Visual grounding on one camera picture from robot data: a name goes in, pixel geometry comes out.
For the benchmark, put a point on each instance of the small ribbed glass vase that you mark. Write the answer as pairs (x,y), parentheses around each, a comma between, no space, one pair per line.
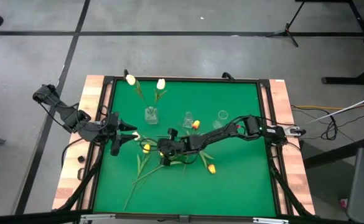
(188,121)

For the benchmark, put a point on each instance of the tall slim glass vase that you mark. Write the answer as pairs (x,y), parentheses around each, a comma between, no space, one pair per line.
(221,115)

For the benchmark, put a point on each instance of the grey side desk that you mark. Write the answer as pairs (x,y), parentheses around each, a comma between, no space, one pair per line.
(359,186)

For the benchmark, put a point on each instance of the cut crystal glass vase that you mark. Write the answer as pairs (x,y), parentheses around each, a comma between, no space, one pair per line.
(151,116)

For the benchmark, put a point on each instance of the black tripod stand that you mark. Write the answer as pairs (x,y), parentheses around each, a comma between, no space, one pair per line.
(289,31)

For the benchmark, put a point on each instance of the small black knob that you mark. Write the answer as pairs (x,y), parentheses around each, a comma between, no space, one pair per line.
(81,159)

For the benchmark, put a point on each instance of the black clamp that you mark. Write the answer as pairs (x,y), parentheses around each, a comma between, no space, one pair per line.
(228,75)
(126,73)

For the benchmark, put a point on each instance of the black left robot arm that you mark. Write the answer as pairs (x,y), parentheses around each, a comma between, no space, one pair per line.
(71,118)

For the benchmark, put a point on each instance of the black desk frame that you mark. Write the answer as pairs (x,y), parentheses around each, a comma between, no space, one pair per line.
(349,80)

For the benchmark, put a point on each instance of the white artificial tulip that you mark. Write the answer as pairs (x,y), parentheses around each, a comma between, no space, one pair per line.
(160,84)
(135,136)
(130,80)

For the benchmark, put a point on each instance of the silver bracket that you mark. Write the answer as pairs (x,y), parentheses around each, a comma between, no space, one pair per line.
(270,221)
(97,217)

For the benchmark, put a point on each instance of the orange yellow artificial tulip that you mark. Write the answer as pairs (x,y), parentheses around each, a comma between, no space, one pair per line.
(196,124)
(211,169)

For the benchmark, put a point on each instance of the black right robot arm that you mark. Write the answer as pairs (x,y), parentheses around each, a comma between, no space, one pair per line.
(219,133)

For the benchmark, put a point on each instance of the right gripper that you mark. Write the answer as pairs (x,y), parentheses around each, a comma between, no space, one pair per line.
(175,147)

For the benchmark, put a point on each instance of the green table mat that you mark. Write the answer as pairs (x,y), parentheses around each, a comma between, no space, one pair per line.
(231,186)

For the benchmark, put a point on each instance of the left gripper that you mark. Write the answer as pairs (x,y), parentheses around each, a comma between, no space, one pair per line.
(114,146)

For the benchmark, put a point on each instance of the small pink object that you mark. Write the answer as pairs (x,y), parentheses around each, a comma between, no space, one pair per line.
(343,204)

